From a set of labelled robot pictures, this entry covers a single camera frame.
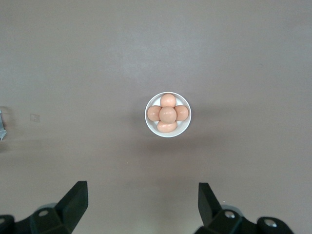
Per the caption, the brown egg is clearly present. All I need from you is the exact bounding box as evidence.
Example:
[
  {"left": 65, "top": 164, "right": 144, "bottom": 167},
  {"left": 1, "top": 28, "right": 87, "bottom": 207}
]
[
  {"left": 160, "top": 94, "right": 176, "bottom": 108},
  {"left": 175, "top": 105, "right": 189, "bottom": 122},
  {"left": 156, "top": 121, "right": 178, "bottom": 134},
  {"left": 158, "top": 106, "right": 177, "bottom": 124},
  {"left": 147, "top": 105, "right": 161, "bottom": 122}
]

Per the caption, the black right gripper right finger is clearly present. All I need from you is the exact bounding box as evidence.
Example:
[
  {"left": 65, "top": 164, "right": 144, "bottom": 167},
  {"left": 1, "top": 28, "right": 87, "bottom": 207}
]
[{"left": 194, "top": 182, "right": 259, "bottom": 234}]

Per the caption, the clear plastic egg box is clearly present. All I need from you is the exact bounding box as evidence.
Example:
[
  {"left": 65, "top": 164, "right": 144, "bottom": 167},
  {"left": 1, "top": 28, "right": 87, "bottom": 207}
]
[{"left": 0, "top": 109, "right": 7, "bottom": 141}]

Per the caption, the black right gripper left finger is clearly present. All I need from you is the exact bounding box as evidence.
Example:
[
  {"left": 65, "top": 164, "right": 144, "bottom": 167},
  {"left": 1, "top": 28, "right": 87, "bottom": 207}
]
[{"left": 14, "top": 180, "right": 88, "bottom": 234}]

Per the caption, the white round bowl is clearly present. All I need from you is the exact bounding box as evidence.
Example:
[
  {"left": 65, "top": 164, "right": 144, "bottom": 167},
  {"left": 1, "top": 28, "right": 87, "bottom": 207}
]
[{"left": 144, "top": 92, "right": 192, "bottom": 138}]

